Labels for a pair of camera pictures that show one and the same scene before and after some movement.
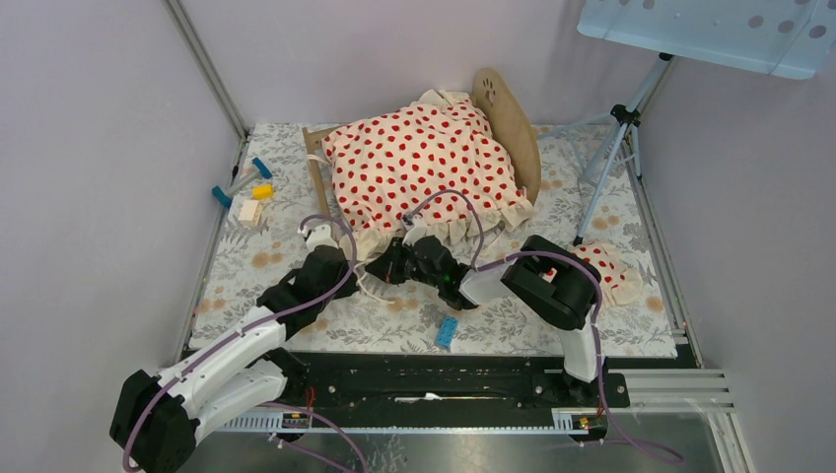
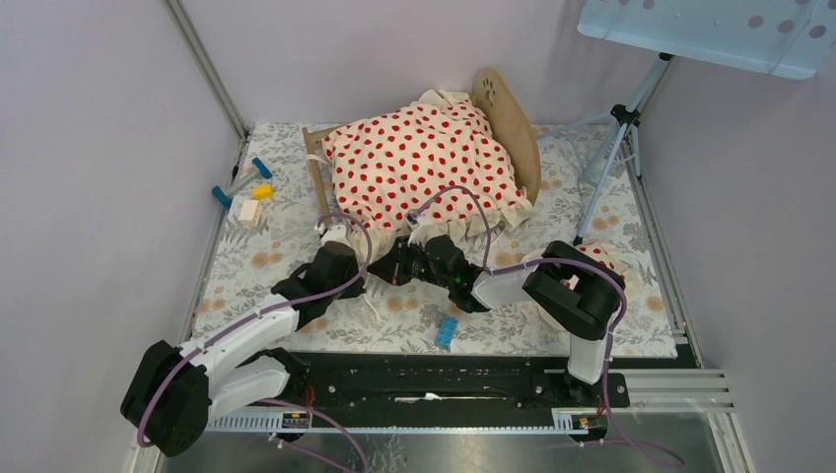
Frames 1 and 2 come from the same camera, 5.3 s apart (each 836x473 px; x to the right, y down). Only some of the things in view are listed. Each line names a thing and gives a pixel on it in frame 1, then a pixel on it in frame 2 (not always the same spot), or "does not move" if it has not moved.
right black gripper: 387,265 does not move
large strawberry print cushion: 419,169 does not move
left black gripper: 348,289 does not move
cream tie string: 360,280 → 377,312
